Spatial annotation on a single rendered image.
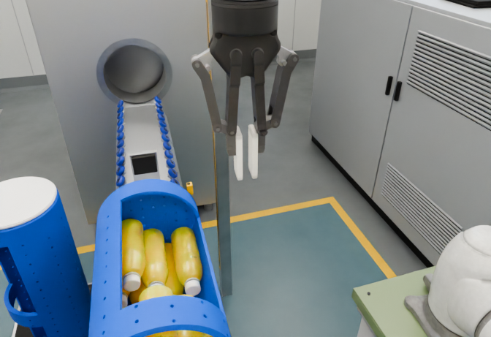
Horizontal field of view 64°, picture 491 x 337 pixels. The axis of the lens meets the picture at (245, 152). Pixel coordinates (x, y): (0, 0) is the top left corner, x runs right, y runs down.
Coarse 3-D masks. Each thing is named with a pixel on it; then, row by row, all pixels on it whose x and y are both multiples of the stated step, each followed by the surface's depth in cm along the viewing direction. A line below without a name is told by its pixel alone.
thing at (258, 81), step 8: (256, 56) 45; (256, 64) 45; (256, 72) 46; (256, 80) 47; (264, 80) 47; (256, 88) 48; (256, 96) 48; (256, 104) 49; (264, 104) 49; (256, 112) 49; (264, 112) 49; (256, 120) 50; (264, 120) 50; (256, 128) 51; (264, 128) 51
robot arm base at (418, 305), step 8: (424, 280) 100; (408, 296) 96; (416, 296) 95; (424, 296) 95; (408, 304) 94; (416, 304) 93; (424, 304) 92; (416, 312) 92; (424, 312) 90; (424, 320) 89; (432, 320) 87; (424, 328) 89; (432, 328) 87; (440, 328) 85; (432, 336) 86; (440, 336) 85; (448, 336) 84; (456, 336) 82
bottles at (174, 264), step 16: (160, 240) 107; (176, 240) 109; (192, 240) 109; (160, 256) 101; (176, 256) 104; (192, 256) 103; (144, 272) 97; (160, 272) 97; (176, 272) 101; (192, 272) 99; (144, 288) 100; (176, 288) 101; (192, 288) 97; (208, 336) 83
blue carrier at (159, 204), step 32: (128, 192) 102; (160, 192) 103; (96, 224) 105; (160, 224) 115; (192, 224) 118; (96, 256) 92; (96, 288) 83; (96, 320) 75; (128, 320) 70; (160, 320) 69; (192, 320) 71; (224, 320) 80
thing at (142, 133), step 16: (128, 112) 213; (144, 112) 213; (128, 128) 197; (144, 128) 197; (128, 144) 183; (144, 144) 183; (160, 144) 183; (128, 160) 171; (160, 160) 171; (176, 160) 186; (128, 176) 161; (160, 176) 161
